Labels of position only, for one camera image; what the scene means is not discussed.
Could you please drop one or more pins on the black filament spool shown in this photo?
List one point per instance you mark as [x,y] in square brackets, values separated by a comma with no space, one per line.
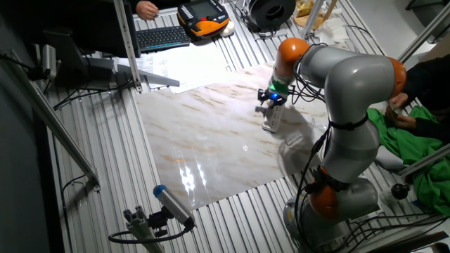
[272,12]

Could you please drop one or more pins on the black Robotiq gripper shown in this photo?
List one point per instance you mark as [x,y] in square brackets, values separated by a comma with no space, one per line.
[274,97]

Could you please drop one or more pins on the black round knob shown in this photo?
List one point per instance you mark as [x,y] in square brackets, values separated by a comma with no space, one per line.
[400,190]

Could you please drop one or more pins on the white printed paper sheet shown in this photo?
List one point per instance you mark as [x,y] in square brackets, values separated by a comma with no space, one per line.
[197,66]
[151,68]

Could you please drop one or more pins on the white rounded plastic object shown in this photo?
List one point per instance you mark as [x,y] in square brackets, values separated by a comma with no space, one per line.
[228,29]

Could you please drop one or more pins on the white power strip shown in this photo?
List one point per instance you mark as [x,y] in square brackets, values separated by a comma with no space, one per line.
[273,119]

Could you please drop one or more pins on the aluminium frame post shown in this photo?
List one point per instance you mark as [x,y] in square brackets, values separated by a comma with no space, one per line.
[311,17]
[127,42]

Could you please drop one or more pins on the round wooden board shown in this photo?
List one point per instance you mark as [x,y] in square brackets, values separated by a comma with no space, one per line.
[306,19]

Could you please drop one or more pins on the dark smartphone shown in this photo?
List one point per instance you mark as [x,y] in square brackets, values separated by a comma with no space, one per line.
[394,109]

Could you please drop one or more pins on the black keyboard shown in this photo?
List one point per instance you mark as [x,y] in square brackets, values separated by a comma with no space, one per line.
[162,38]

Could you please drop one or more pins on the white cloth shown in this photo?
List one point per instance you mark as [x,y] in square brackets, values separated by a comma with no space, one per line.
[388,160]

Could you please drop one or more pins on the grey flat metal bar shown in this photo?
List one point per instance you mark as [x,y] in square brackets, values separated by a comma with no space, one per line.
[151,76]

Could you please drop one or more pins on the orange black teach pendant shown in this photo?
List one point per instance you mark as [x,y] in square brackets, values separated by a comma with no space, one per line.
[204,17]

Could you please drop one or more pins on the bare hand of seated person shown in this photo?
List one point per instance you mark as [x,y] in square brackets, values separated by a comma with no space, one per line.
[402,121]
[400,100]

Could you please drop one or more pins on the short aluminium profile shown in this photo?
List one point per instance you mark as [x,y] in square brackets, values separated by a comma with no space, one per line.
[142,232]

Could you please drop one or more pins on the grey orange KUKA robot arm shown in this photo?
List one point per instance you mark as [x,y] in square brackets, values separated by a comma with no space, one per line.
[351,81]

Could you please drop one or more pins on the aluminium frame beam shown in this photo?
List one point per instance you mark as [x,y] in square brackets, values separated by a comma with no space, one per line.
[425,160]
[423,33]
[52,119]

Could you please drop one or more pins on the bare hand of operator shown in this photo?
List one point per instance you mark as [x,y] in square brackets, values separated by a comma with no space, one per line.
[147,10]

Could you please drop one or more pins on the operator in dark sleeve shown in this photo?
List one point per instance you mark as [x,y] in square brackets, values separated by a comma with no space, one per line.
[168,3]

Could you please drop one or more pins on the green cloth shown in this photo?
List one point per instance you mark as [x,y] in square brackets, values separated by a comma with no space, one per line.
[411,154]

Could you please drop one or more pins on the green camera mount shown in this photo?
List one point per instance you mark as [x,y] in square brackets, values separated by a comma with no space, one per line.
[279,87]

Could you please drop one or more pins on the small grey camera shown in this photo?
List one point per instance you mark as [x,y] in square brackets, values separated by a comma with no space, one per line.
[49,59]

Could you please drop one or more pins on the white tissue paper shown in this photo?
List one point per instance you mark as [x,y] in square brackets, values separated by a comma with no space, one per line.
[330,30]

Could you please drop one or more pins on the grey camera with blue end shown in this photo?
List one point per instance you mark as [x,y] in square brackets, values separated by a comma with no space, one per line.
[174,205]

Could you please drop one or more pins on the dark monitor stand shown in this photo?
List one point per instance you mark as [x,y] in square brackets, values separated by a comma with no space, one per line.
[77,66]

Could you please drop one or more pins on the black monitor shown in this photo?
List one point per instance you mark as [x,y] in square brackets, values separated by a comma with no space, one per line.
[70,21]

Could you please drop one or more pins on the seated person in dark clothes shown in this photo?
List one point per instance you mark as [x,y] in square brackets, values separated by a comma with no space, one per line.
[429,88]

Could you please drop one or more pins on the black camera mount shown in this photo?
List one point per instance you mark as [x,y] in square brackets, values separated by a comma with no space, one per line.
[158,221]

